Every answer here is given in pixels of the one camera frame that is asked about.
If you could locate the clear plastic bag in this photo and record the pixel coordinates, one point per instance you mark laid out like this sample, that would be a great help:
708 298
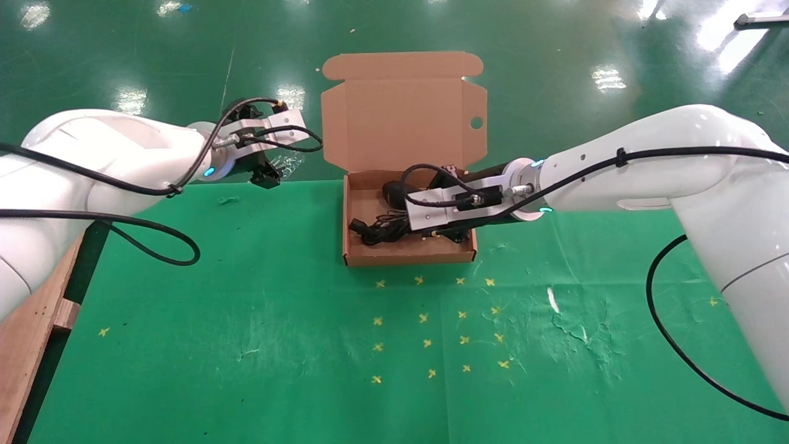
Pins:
293 161

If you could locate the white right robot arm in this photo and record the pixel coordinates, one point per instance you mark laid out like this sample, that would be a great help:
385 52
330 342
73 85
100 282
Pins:
709 154

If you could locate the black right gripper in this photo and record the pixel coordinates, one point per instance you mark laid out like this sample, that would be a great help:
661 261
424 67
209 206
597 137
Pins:
490 172

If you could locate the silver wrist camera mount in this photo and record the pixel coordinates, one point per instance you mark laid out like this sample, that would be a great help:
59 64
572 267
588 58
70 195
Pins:
441 209
271 128

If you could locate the wooden board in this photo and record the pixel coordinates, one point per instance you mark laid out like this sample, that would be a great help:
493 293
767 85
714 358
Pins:
24 357

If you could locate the brown cardboard mailer box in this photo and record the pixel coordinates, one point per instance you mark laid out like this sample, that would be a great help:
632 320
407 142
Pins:
400 111

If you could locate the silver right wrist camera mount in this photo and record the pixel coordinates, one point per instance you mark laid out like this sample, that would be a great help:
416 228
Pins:
441 209

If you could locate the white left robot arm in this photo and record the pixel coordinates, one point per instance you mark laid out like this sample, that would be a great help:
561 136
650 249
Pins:
92 154

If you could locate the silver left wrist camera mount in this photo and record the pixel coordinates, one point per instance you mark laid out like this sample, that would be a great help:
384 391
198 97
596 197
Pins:
271 128

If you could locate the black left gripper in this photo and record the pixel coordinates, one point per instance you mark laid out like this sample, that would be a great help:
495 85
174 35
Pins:
245 163

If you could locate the blue floor scrap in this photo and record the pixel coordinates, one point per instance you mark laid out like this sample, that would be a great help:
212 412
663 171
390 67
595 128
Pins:
183 8

